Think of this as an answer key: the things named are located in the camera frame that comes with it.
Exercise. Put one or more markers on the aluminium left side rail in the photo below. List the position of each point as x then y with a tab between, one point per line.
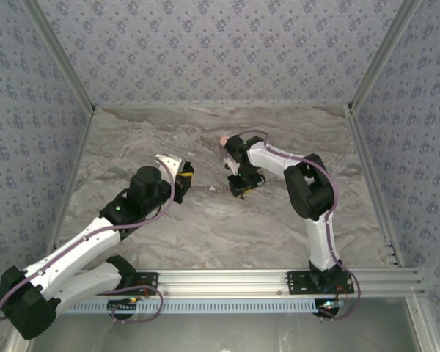
77	161

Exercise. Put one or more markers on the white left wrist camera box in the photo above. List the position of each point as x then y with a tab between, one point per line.
172	165

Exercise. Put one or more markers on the aluminium frame post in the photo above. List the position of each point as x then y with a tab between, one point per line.
383	55
60	55

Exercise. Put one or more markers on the controller board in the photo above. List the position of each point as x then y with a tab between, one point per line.
122	305
330	305

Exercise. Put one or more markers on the left controller board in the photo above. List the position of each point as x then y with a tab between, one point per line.
122	305

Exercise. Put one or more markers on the aluminium left frame post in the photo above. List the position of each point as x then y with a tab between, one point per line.
60	55

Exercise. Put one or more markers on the right controller board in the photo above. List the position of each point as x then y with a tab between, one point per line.
330	305

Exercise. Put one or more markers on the grey metal panel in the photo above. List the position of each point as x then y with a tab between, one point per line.
223	333

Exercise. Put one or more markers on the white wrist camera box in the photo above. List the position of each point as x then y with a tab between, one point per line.
231	166
172	165

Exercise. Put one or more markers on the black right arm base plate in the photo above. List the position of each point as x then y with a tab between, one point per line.
297	282

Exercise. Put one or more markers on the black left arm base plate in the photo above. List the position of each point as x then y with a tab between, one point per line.
146	284

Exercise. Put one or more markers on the aluminium right side rail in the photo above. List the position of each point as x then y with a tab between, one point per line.
373	183

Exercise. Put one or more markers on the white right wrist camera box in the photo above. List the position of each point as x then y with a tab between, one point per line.
231	166

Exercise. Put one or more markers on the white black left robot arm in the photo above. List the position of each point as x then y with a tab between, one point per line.
77	245

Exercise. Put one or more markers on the aluminium right frame post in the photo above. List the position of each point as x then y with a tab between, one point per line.
383	55

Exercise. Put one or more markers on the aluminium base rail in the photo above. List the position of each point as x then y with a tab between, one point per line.
223	282

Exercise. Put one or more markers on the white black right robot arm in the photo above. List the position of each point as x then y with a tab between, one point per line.
322	242

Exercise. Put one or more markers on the pink earbud charging case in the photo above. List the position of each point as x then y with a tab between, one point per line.
223	140

